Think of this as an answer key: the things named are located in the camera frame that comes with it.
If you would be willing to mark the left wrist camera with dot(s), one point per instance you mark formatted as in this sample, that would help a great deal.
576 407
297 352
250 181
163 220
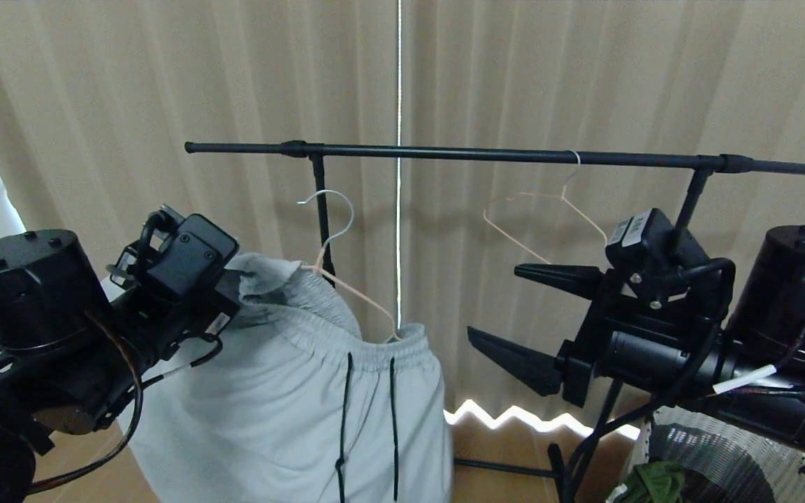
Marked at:
189 258

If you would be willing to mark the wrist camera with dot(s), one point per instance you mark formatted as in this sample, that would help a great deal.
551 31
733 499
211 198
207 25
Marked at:
189 258
643 241

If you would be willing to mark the black clothes rack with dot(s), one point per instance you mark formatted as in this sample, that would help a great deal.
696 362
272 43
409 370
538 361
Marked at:
479 154

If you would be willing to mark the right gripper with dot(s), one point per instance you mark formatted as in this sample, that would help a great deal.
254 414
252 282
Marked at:
654 356

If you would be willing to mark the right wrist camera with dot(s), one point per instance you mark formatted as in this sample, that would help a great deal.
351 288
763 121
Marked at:
643 241

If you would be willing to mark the pink clothes hanger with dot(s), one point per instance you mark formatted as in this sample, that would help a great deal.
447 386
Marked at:
584 219
320 257

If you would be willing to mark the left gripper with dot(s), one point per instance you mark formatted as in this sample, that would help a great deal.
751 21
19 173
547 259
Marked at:
179 321

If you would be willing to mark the white laundry basket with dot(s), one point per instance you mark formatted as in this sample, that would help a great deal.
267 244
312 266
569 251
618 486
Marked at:
724 447

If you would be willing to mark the green garment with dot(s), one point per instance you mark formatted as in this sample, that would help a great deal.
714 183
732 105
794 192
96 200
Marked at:
654 482

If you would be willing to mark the beige curtain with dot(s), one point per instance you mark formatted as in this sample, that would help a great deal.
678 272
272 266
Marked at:
165 84

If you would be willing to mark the pale grey shorts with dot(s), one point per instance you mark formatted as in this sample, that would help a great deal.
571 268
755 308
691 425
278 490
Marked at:
270 419

